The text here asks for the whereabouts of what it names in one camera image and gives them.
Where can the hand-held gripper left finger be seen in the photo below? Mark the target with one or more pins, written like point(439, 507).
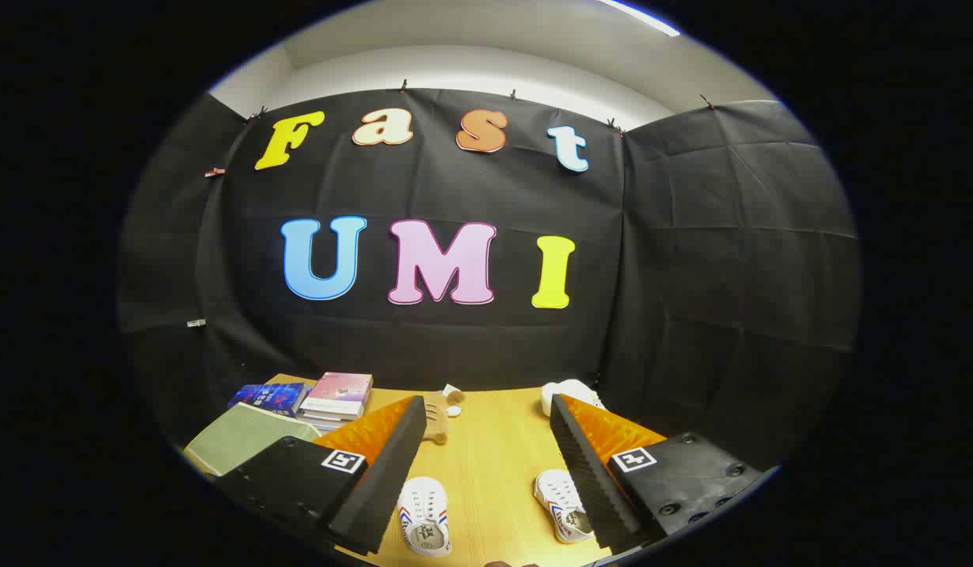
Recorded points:
point(384, 488)

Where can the white book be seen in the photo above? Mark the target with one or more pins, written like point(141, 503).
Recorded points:
point(329, 425)
point(329, 415)

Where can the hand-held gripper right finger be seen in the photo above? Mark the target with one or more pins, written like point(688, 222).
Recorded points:
point(589, 488)

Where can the blue cover book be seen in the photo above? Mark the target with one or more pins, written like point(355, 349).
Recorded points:
point(270, 398)

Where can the green fabric storage box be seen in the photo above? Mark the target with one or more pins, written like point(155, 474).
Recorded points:
point(242, 441)

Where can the white canvas shoe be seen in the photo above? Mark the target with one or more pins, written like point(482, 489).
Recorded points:
point(423, 516)
point(557, 500)

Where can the brown plush toy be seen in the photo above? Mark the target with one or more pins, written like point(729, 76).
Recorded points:
point(438, 421)

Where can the pink cover book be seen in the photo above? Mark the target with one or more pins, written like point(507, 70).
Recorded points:
point(341, 391)

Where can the white plush toy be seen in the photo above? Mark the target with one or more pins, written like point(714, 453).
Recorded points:
point(569, 391)

